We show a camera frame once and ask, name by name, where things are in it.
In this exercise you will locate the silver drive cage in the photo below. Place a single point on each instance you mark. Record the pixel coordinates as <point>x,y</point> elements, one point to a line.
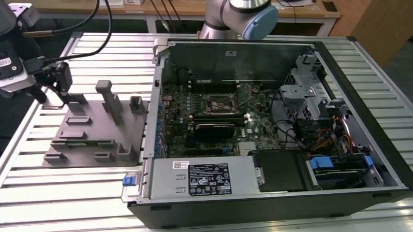
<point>297,93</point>

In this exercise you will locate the hard disk in blue carrier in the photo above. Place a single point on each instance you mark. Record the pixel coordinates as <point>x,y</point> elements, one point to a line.
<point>322,164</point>

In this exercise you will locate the small white box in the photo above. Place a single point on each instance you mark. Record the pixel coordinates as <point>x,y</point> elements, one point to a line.
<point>134,2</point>

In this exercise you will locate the wooden cabinet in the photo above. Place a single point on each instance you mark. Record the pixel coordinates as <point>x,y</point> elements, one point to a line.
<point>381,24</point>

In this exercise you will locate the black plastic shroud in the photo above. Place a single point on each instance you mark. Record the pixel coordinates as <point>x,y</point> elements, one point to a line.
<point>281,169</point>

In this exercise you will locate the silver disk bay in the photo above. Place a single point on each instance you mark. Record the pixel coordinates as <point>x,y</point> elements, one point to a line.
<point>377,178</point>

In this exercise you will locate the blue case latch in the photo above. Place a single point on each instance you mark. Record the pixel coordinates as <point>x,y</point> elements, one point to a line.
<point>128,181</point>

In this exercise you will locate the wooden desk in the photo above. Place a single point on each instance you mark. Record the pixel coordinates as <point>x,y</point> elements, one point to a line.
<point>64,9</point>

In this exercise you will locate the silver heatsink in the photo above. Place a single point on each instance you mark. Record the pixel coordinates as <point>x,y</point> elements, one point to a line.
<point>246,148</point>

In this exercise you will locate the grey parts rack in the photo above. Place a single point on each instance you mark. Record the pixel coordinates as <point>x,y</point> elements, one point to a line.
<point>96,149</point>

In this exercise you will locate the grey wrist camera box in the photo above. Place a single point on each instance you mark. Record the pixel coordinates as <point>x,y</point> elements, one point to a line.
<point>24,14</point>

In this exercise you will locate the green RAM stick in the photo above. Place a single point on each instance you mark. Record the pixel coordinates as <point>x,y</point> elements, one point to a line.
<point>80,144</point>

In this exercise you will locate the blue plastic clip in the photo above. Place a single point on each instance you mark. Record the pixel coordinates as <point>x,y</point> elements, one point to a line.
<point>369,164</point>

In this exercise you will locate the black PC case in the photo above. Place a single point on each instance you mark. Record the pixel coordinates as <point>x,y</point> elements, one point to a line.
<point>226,215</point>

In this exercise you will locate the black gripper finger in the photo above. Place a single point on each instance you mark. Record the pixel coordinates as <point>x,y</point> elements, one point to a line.
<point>63,77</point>
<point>37,94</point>

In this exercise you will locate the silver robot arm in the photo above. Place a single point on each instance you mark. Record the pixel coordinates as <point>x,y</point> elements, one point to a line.
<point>226,14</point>

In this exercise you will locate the black graphics card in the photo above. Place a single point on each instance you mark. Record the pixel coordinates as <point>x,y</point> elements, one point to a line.
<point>214,133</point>

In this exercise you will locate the green motherboard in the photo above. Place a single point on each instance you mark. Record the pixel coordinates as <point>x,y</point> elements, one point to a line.
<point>260,125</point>

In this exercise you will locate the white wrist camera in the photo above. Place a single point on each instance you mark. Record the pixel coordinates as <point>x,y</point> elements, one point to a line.
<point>12,83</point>

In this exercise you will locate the silver power supply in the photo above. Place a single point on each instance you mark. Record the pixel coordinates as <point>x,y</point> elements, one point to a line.
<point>167,178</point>

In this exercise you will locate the black phone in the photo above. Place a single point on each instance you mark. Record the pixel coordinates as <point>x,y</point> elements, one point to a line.
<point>329,6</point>

